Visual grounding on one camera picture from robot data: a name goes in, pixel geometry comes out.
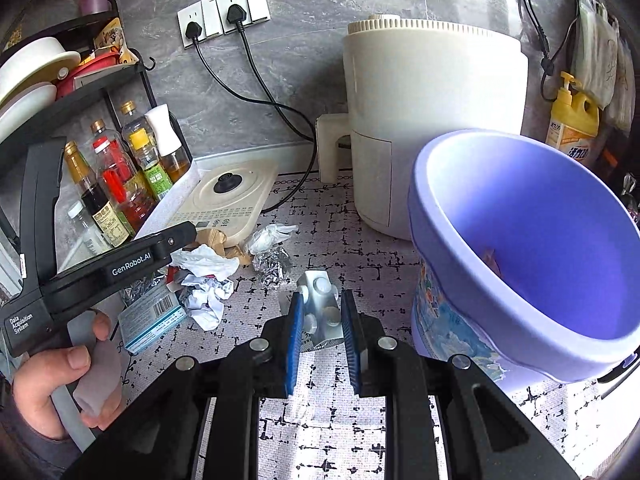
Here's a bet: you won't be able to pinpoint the silver barcode packet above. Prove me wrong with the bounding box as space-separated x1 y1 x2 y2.
117 285 187 356

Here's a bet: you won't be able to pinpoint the person's left forearm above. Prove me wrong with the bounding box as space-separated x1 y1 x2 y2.
0 375 81 480

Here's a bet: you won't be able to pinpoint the white bowl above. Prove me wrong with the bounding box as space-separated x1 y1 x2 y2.
0 36 81 103

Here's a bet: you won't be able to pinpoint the brown paper scrap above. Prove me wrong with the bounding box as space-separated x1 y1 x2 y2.
192 227 256 267

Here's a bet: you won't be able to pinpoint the gold cap clear bottle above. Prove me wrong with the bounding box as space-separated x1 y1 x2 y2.
120 101 151 146

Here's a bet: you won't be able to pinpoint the yellow detergent bottle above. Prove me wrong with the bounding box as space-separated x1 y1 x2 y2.
545 71 601 161

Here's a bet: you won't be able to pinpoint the white top oil sprayer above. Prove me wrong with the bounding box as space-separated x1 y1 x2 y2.
145 104 193 184

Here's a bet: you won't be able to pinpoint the small crumpled white tissue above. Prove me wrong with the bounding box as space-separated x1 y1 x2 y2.
243 224 299 256

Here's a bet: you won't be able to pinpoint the hanging black cable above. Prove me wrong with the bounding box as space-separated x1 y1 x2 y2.
517 0 583 78

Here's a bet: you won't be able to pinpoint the small clear jar white cap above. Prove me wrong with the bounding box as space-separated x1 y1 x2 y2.
66 201 112 259

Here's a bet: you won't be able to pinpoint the flat foil piece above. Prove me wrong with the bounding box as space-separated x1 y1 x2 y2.
120 272 168 306

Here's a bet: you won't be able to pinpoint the dark soy sauce bottle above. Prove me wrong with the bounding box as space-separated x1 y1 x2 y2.
64 141 136 248

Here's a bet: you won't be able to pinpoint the person's left hand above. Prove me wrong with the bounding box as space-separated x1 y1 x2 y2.
12 310 126 441

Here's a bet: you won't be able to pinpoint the printed snack packet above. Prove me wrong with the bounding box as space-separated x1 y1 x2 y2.
92 17 141 66

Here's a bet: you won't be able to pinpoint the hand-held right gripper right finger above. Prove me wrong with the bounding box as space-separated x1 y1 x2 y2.
340 287 596 480

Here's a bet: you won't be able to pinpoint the large crumpled white tissue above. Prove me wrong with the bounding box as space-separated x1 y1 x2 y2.
170 244 241 281

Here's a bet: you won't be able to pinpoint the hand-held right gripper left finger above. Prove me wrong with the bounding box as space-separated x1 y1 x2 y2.
62 291 307 480

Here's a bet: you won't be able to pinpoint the black metal rack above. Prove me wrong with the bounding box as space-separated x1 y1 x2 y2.
0 0 156 161

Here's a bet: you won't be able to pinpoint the hanging white printed bags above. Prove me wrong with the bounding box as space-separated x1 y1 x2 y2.
570 0 636 131

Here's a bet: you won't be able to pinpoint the white air fryer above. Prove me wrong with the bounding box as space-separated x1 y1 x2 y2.
316 15 530 242

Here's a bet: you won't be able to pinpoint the crumpled foil ball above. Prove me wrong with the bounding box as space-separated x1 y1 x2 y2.
251 246 293 287

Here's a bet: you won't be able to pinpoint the white patterned table mat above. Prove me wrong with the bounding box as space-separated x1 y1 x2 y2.
100 155 640 480

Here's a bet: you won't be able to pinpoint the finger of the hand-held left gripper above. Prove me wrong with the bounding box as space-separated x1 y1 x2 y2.
19 136 68 293
150 222 198 267

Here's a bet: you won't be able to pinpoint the cream electric kettle base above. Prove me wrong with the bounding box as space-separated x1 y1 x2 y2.
134 156 279 248

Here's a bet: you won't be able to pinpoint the purple plastic bucket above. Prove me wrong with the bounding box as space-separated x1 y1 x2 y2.
407 129 640 396

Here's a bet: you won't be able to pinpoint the crumpled printed paper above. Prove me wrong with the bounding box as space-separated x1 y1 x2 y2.
179 275 236 332

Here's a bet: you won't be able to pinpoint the black power cable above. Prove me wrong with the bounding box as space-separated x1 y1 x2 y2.
192 40 318 151
237 25 321 213

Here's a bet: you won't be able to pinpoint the white wall outlet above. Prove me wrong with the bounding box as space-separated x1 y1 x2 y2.
177 0 221 50
215 0 271 36

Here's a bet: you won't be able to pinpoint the red label oil bottle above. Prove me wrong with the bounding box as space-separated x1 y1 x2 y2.
90 119 158 233

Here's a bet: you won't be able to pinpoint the red lid container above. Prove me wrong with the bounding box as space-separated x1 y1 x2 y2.
55 47 123 98

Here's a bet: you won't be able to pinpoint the yellow cap green label bottle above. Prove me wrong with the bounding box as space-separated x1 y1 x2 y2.
129 127 176 203

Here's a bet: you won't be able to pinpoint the grey plastic blister tray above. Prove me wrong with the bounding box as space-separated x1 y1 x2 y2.
285 270 346 348

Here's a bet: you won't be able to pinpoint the white plate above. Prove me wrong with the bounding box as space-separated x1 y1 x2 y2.
0 84 58 141

